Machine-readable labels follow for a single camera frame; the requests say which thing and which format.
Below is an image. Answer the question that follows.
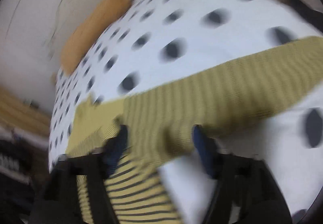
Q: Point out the yellow striped knit sweater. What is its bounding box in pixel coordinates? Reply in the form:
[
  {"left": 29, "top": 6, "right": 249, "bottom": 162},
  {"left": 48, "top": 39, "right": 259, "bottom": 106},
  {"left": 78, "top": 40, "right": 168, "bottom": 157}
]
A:
[{"left": 67, "top": 37, "right": 322, "bottom": 223}]

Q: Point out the mustard yellow pillow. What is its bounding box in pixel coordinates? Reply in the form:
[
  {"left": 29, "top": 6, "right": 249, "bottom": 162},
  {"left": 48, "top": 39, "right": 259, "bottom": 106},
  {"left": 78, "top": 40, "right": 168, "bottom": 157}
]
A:
[{"left": 61, "top": 0, "right": 132, "bottom": 76}]

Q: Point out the white polka dot duvet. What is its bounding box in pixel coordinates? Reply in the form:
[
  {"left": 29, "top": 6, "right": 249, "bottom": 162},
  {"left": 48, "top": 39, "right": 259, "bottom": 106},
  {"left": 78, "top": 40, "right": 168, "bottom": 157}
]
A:
[{"left": 49, "top": 0, "right": 322, "bottom": 223}]

